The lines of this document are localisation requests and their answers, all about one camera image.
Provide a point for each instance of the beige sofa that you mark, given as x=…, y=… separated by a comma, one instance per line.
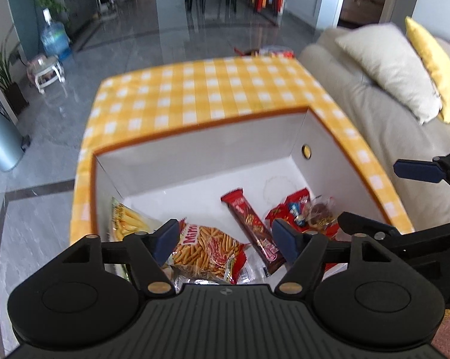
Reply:
x=378, y=93

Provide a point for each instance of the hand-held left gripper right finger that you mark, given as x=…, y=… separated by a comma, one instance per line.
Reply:
x=286, y=239

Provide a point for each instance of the yellow cushion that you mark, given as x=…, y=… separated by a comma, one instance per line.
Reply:
x=440, y=67

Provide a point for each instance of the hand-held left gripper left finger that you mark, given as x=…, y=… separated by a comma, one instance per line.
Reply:
x=165, y=237

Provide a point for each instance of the beige cushion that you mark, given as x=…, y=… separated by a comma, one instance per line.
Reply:
x=393, y=67

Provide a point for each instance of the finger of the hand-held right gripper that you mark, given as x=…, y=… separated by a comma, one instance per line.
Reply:
x=363, y=224
x=415, y=170

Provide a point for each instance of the grey metal trash can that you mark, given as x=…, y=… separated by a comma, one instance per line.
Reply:
x=0, y=134

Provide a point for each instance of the blue water bottle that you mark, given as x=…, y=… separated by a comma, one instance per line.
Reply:
x=55, y=39

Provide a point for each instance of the red printed candy packet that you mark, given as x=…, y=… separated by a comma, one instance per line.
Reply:
x=284, y=209

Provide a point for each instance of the red chocolate bar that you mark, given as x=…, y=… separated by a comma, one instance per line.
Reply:
x=247, y=220

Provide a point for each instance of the small white stool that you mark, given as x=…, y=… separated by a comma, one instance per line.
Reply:
x=45, y=73

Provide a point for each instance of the potted long-leaf plant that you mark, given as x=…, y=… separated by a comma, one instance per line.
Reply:
x=4, y=78

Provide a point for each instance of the red stick snack bag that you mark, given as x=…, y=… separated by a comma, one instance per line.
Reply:
x=206, y=250

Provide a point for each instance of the clear-wrapped chocolate ball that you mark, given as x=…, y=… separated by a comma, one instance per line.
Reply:
x=320, y=211

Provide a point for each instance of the orange cardboard box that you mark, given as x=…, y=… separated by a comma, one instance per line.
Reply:
x=217, y=164

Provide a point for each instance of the yellow-green fries packet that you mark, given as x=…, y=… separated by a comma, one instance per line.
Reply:
x=127, y=220

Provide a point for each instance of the yellow checked tablecloth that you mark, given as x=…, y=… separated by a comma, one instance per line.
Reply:
x=210, y=93

